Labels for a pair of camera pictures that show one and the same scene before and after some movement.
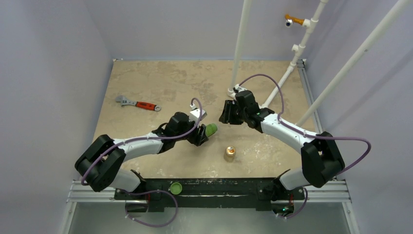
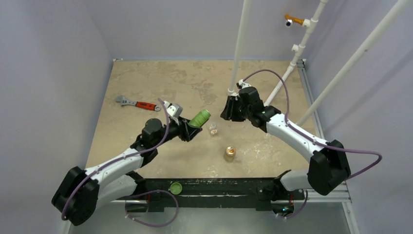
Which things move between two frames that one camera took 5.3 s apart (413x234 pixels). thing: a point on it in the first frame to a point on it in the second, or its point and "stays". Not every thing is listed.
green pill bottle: x=210 y=129 to x=200 y=119
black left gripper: x=199 y=136 to x=185 y=132
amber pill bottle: x=229 y=155 stays
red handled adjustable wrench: x=123 y=101 stays
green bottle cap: x=176 y=188 stays
